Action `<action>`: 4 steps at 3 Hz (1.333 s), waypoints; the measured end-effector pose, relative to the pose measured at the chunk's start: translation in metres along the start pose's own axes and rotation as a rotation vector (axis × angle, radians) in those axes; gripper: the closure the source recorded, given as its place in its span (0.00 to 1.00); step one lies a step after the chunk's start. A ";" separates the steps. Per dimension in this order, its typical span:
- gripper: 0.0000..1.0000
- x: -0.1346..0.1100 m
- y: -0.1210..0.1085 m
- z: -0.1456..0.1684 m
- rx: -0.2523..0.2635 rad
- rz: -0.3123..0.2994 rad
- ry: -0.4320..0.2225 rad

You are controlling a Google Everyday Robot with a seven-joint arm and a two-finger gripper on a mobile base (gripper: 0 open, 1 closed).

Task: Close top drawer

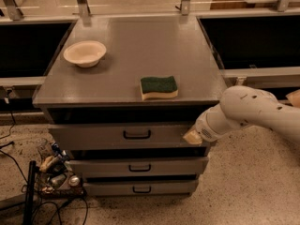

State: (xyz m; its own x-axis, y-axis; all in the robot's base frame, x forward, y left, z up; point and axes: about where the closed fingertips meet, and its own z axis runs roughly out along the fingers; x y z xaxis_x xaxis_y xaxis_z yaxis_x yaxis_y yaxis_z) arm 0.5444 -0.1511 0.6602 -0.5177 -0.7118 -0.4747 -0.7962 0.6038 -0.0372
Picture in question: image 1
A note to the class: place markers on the grey drawer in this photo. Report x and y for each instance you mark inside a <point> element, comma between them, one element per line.
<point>133,167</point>
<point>110,136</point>
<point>137,188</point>

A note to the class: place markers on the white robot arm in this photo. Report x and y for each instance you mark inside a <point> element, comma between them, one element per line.
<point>241,107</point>

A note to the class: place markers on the cream white bowl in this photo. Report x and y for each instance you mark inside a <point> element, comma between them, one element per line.
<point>85,54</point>

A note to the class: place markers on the right metal rail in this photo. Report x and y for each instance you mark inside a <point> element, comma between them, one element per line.
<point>267,77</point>

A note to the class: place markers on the grey top drawer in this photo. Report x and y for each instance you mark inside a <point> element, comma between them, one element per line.
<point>110,136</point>

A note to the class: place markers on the grey drawer cabinet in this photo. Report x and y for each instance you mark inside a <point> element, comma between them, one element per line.
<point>109,93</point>

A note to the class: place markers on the grey middle drawer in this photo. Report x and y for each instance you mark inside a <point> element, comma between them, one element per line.
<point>133,167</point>

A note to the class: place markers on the black tripod pole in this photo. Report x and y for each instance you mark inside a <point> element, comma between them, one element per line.
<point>29,194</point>

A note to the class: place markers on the grey bottom drawer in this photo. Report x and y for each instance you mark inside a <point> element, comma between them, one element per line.
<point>137,188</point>

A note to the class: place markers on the left metal post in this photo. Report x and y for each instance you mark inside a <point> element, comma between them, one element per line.
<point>14,13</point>

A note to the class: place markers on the green yellow sponge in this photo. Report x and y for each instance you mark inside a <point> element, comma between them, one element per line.
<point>158,87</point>

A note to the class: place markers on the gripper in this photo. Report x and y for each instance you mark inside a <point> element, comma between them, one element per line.
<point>203,129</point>

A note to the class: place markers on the black top drawer handle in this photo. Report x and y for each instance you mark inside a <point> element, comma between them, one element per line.
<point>137,136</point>

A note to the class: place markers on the clutter tray with bottles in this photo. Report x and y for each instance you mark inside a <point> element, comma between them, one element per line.
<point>55,178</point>

